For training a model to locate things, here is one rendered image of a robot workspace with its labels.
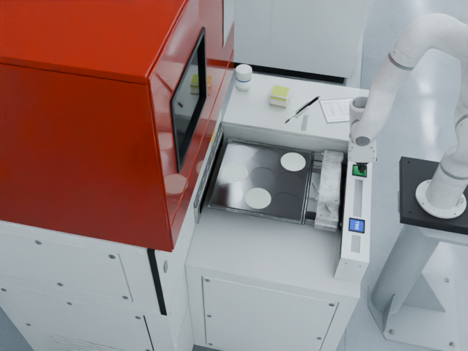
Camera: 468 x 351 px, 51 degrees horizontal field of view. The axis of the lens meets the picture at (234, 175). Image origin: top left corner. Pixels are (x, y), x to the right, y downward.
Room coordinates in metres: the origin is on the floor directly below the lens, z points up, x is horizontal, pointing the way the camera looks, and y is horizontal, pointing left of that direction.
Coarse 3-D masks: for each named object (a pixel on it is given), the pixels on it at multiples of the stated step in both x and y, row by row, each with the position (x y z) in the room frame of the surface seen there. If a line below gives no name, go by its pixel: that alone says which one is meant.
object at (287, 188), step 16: (240, 144) 1.44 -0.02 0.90; (256, 144) 1.44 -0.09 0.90; (224, 160) 1.34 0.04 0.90; (240, 160) 1.35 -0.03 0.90; (256, 160) 1.35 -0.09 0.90; (272, 160) 1.35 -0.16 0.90; (256, 176) 1.26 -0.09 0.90; (272, 176) 1.27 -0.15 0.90; (288, 176) 1.27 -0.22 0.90; (304, 176) 1.27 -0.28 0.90; (224, 192) 1.18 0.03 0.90; (240, 192) 1.18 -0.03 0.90; (272, 192) 1.18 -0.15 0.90; (288, 192) 1.19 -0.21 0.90; (240, 208) 1.10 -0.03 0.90; (272, 208) 1.11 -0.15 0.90; (288, 208) 1.11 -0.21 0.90
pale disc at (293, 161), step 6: (288, 156) 1.38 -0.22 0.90; (294, 156) 1.38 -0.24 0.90; (300, 156) 1.38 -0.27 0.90; (282, 162) 1.34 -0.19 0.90; (288, 162) 1.34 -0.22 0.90; (294, 162) 1.34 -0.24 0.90; (300, 162) 1.34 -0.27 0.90; (288, 168) 1.31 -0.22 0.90; (294, 168) 1.31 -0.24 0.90; (300, 168) 1.31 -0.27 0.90
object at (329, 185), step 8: (328, 168) 1.33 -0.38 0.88; (336, 168) 1.34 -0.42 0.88; (320, 176) 1.29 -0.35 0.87; (328, 176) 1.29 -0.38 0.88; (336, 176) 1.29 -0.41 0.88; (320, 184) 1.25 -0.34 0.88; (328, 184) 1.25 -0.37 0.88; (336, 184) 1.25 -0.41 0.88; (320, 192) 1.21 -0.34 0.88; (328, 192) 1.21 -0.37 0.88; (336, 192) 1.21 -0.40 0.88; (320, 208) 1.13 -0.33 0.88; (320, 224) 1.05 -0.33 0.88; (328, 224) 1.05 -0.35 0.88
